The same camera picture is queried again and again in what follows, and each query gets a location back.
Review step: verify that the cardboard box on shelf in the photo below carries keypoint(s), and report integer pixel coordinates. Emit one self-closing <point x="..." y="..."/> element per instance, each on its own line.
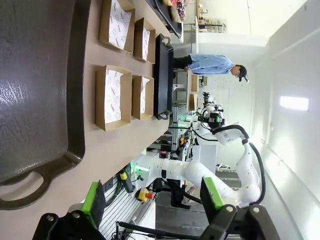
<point x="195" y="83"/>
<point x="193" y="102"/>

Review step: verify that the chocolate frosted donut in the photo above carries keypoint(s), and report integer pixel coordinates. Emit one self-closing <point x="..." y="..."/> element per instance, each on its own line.
<point x="176" y="15"/>

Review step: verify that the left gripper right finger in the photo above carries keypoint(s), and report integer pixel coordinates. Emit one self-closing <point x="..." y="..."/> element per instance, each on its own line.
<point x="237" y="225"/>

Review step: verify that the brown kraft paper box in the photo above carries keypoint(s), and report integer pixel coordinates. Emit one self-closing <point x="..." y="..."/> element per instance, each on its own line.
<point x="103" y="25"/>
<point x="100" y="100"/>
<point x="136" y="100"/>
<point x="138" y="37"/>

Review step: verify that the white rectangular light panel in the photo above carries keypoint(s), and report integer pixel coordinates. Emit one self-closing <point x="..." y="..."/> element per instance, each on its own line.
<point x="294" y="103"/>

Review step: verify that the yellow red emergency stop button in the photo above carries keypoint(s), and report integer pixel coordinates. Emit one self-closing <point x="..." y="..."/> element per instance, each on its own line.
<point x="145" y="195"/>

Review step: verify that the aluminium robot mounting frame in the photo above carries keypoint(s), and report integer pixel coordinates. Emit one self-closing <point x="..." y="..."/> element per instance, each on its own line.
<point x="125" y="211"/>

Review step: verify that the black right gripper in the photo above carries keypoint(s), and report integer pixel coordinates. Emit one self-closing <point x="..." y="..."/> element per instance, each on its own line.
<point x="211" y="120"/>

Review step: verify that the black serving tray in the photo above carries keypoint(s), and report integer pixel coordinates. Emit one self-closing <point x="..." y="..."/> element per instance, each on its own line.
<point x="167" y="17"/>

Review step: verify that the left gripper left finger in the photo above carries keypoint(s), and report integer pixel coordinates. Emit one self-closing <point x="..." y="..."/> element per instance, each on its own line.
<point x="75" y="225"/>

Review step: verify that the white control box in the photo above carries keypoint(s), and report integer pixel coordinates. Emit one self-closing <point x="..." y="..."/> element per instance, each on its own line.
<point x="205" y="152"/>

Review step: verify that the white printed paper liner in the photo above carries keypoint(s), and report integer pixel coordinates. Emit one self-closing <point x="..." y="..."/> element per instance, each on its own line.
<point x="143" y="97"/>
<point x="146" y="45"/>
<point x="113" y="97"/>
<point x="120" y="22"/>

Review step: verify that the person in blue shirt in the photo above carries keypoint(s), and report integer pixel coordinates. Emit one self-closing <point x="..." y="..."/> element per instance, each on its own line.
<point x="212" y="65"/>

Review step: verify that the background storage shelf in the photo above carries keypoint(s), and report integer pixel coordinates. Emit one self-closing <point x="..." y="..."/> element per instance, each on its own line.
<point x="202" y="15"/>

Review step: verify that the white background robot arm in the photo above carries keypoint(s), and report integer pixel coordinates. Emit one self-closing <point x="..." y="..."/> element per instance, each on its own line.
<point x="210" y="102"/>

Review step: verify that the black tripod rod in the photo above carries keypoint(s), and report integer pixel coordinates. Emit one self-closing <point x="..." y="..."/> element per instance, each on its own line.
<point x="160" y="232"/>

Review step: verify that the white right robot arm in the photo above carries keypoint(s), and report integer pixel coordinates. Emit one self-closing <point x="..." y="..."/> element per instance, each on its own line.
<point x="195" y="172"/>

